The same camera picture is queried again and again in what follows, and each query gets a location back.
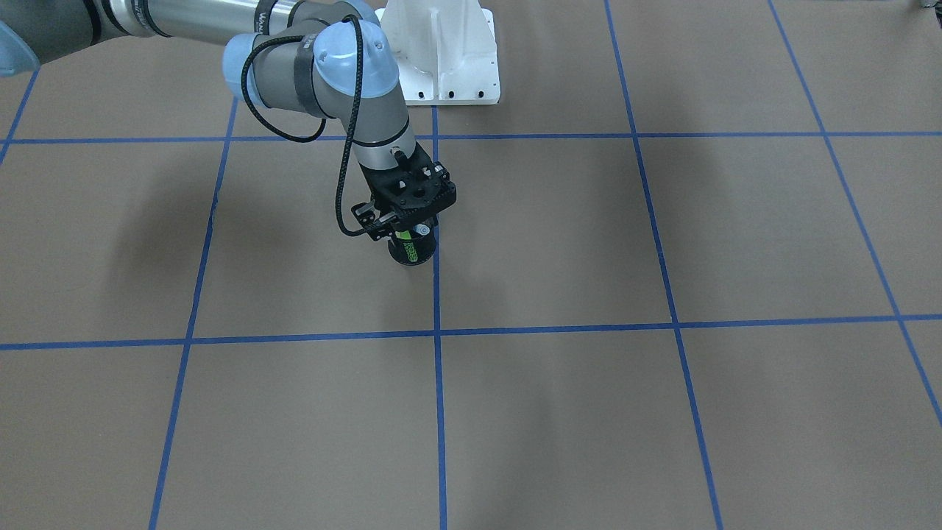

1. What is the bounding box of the black mesh pen cup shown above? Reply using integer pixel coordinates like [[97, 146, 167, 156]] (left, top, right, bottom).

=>
[[387, 222, 438, 267]]

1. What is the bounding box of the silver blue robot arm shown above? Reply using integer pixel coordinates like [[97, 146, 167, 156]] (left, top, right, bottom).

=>
[[1, 1, 456, 237]]

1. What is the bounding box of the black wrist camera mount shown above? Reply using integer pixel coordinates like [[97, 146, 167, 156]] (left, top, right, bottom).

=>
[[350, 201, 400, 241]]

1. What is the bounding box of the white column base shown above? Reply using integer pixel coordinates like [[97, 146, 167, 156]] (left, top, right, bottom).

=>
[[376, 1, 502, 107]]

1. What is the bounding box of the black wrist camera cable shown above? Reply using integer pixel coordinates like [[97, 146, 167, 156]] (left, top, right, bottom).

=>
[[241, 15, 380, 238]]

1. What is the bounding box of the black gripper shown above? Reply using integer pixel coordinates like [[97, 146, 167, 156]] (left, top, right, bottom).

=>
[[361, 144, 457, 225]]

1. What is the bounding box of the green highlighter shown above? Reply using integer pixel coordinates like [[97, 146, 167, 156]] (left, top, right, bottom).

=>
[[394, 230, 436, 266]]

